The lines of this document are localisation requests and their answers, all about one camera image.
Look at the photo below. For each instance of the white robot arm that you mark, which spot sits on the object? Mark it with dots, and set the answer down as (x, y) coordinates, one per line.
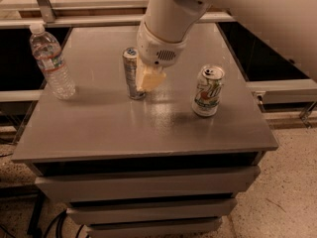
(288, 26)

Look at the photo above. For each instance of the silver redbull can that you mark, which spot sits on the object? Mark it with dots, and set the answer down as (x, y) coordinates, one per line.
(129, 56)

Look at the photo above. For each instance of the metal railing frame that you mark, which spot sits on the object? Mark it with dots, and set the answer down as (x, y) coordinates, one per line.
(70, 13)

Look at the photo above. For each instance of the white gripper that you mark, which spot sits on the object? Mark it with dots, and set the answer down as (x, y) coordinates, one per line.
(158, 52)

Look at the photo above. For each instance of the clear plastic water bottle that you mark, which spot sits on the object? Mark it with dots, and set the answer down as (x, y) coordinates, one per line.
(47, 52)

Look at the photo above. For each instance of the grey drawer cabinet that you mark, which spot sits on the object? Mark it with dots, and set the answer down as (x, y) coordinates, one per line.
(129, 168)

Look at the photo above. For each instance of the white 7up soda can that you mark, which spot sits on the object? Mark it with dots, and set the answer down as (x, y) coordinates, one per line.
(208, 90)

